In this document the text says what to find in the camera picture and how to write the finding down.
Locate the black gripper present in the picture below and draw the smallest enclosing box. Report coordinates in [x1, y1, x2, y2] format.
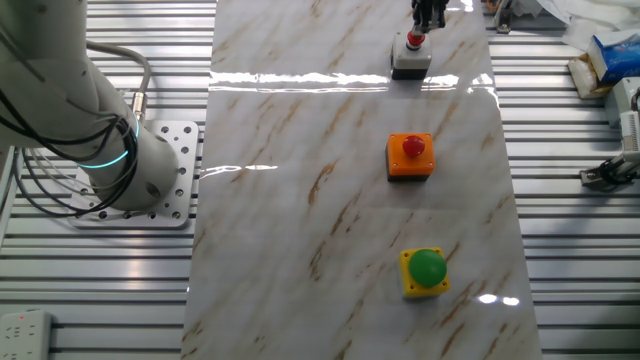
[411, 0, 451, 35]

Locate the grey box red button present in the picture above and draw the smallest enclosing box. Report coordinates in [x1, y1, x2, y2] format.
[389, 30, 434, 81]

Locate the orange box red button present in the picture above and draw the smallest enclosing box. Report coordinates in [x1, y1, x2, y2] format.
[384, 132, 437, 184]

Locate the yellow box green button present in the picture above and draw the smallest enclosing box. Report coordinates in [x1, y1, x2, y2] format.
[398, 247, 451, 300]

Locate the white crumpled plastic bag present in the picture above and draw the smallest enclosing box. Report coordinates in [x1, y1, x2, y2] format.
[534, 0, 640, 54]

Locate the tan wrapped packet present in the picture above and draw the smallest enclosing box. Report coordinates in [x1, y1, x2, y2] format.
[567, 52, 614, 99]

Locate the blue tissue pack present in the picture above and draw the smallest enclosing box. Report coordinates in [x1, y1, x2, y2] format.
[587, 29, 640, 84]

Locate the marble pattern board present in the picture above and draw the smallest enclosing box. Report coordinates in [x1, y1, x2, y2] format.
[180, 0, 544, 360]

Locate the white power strip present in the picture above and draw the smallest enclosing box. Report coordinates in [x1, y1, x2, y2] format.
[0, 308, 54, 360]

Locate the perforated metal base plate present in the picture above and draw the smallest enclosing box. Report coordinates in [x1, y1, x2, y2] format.
[67, 119, 200, 229]

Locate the grey cable metal connector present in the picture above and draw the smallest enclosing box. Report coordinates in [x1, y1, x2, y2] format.
[85, 40, 152, 124]

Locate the black base cable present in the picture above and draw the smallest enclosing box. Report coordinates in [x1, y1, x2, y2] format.
[0, 89, 139, 220]

